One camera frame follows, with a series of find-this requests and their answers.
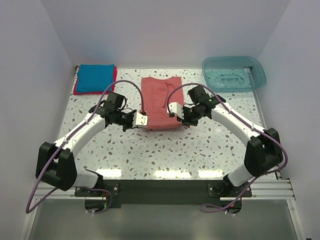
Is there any folded red t shirt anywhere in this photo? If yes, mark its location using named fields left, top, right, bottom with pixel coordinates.
left=72, top=64, right=119, bottom=96

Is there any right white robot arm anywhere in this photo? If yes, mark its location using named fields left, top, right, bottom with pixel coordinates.
left=168, top=85, right=284, bottom=197

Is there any aluminium frame rail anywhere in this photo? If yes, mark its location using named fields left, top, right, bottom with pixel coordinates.
left=47, top=179, right=295, bottom=200

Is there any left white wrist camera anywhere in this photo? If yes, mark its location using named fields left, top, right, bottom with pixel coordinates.
left=132, top=112, right=148, bottom=128

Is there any purple cable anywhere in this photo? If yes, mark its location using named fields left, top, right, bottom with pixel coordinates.
left=166, top=83, right=288, bottom=213
left=25, top=80, right=146, bottom=214

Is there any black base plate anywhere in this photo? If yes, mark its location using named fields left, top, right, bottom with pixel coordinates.
left=74, top=179, right=252, bottom=213

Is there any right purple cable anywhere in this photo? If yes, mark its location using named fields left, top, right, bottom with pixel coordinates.
left=166, top=83, right=288, bottom=213

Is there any salmon pink t shirt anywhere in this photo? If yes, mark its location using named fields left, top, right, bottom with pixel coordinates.
left=141, top=76, right=182, bottom=130

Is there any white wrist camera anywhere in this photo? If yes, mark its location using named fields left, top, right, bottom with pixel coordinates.
left=132, top=112, right=148, bottom=128
left=167, top=102, right=184, bottom=119

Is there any folded blue t shirt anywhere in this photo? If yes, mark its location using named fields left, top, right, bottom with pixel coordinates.
left=73, top=64, right=118, bottom=95

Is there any teal plastic basin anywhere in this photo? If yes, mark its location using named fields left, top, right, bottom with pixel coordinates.
left=202, top=56, right=267, bottom=93

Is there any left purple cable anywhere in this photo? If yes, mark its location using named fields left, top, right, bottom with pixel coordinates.
left=25, top=80, right=146, bottom=214

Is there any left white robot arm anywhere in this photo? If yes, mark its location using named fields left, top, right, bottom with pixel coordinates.
left=35, top=93, right=139, bottom=196

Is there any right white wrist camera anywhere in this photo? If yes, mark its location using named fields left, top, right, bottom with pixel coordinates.
left=167, top=102, right=184, bottom=119

